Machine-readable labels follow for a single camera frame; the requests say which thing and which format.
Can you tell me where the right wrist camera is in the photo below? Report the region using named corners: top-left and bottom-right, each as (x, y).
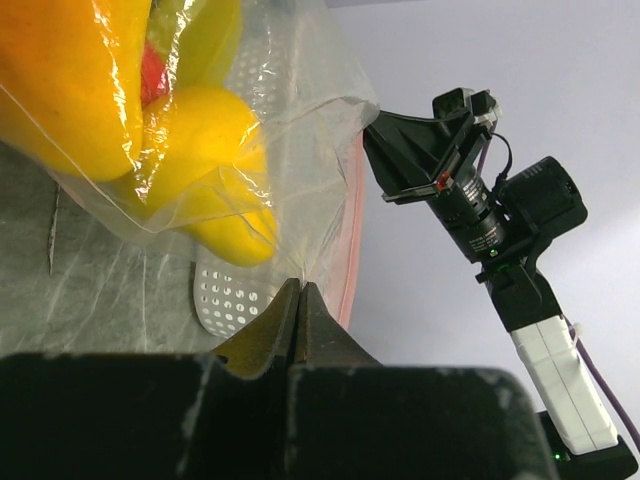
top-left (432, 87), bottom-right (503, 126)

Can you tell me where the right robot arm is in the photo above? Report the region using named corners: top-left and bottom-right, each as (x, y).
top-left (363, 88), bottom-right (639, 479)

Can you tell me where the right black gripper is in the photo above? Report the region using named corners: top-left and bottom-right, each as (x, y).
top-left (363, 109), bottom-right (588, 263)

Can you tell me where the yellow bell pepper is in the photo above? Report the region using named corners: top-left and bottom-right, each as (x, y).
top-left (114, 85), bottom-right (278, 267)

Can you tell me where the red strawberry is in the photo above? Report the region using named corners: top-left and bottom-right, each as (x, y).
top-left (140, 40), bottom-right (168, 107)

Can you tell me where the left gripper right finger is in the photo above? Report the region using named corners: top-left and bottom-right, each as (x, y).
top-left (287, 284), bottom-right (555, 479)

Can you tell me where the white plastic basket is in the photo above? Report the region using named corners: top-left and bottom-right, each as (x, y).
top-left (193, 248), bottom-right (279, 340)

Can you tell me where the yellow-green mango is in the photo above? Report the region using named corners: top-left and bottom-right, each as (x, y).
top-left (147, 0), bottom-right (243, 89)

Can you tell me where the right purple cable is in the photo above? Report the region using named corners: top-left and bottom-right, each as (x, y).
top-left (472, 137), bottom-right (640, 449)

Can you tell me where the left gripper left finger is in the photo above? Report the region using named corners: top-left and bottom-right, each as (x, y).
top-left (1, 279), bottom-right (300, 479)

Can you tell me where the clear zip top bag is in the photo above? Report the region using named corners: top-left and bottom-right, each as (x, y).
top-left (0, 0), bottom-right (384, 331)

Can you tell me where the orange mango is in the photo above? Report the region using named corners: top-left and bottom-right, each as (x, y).
top-left (1, 0), bottom-right (151, 181)

